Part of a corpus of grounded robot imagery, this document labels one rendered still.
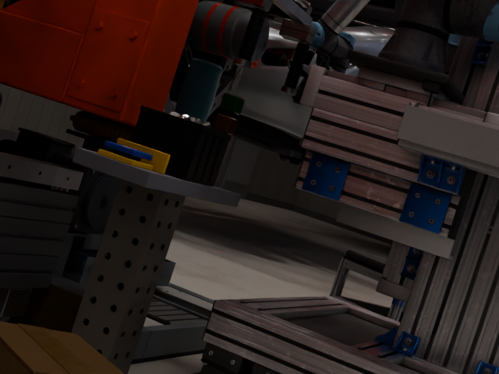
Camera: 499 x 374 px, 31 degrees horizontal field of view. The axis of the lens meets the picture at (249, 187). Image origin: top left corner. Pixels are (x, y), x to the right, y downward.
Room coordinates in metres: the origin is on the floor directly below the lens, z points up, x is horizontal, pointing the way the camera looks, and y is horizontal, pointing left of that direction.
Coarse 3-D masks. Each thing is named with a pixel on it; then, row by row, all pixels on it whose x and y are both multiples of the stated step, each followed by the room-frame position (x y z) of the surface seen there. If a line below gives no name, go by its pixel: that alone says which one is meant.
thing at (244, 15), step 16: (208, 0) 2.47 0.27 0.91; (208, 16) 2.42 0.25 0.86; (224, 16) 2.40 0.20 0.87; (240, 16) 2.40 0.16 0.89; (192, 32) 2.44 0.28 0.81; (208, 32) 2.41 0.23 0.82; (224, 32) 2.39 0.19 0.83; (240, 32) 2.38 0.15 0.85; (208, 48) 2.45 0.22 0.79; (224, 48) 2.41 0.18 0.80; (256, 48) 2.44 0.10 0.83
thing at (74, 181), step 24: (0, 168) 1.73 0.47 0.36; (24, 168) 1.80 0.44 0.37; (48, 168) 1.87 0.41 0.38; (72, 168) 1.99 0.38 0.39; (0, 192) 1.75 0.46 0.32; (24, 192) 1.82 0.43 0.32; (48, 192) 1.89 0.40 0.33; (24, 216) 1.84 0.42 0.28; (48, 216) 1.92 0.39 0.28; (72, 216) 2.00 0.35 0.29
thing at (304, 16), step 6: (276, 0) 2.36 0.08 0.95; (282, 0) 2.38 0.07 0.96; (288, 0) 2.42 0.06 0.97; (282, 6) 2.41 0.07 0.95; (288, 6) 2.43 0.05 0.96; (294, 6) 2.46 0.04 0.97; (288, 12) 2.46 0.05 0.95; (294, 12) 2.47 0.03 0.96; (300, 12) 2.51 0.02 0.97; (294, 18) 2.52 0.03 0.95; (300, 18) 2.52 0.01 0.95; (306, 18) 2.56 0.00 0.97; (312, 18) 2.60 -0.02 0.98
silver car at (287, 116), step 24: (360, 24) 5.99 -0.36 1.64; (288, 48) 5.03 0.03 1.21; (360, 48) 5.14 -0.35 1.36; (264, 72) 5.02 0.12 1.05; (240, 96) 5.07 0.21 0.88; (264, 96) 5.03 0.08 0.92; (288, 96) 5.01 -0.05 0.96; (240, 120) 6.83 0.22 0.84; (264, 120) 5.06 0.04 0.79; (288, 120) 5.05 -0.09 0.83; (264, 144) 8.65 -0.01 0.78; (288, 144) 7.40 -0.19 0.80
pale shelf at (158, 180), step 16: (80, 160) 1.70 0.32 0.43; (96, 160) 1.69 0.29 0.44; (112, 160) 1.67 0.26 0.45; (128, 176) 1.66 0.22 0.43; (144, 176) 1.64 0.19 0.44; (160, 176) 1.68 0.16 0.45; (176, 192) 1.75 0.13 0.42; (192, 192) 1.81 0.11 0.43; (208, 192) 1.88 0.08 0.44; (224, 192) 1.95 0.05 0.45
